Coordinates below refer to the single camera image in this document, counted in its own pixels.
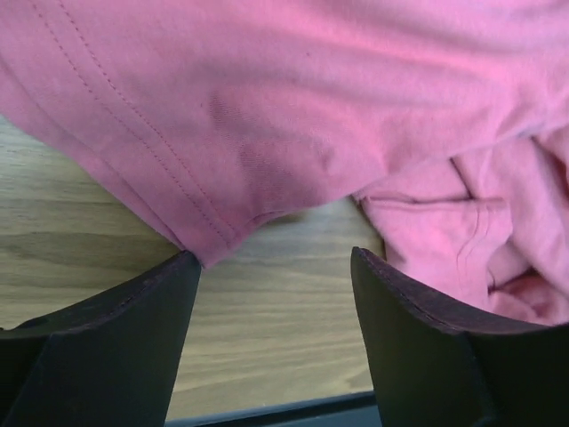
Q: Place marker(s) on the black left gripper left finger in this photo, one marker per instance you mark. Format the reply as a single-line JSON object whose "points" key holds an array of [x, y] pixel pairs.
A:
{"points": [[109, 360]]}

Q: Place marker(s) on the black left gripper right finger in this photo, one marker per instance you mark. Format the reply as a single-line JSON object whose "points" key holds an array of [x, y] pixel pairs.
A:
{"points": [[436, 361]]}

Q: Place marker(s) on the dusty red t-shirt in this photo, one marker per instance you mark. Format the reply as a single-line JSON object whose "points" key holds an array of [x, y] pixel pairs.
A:
{"points": [[447, 121]]}

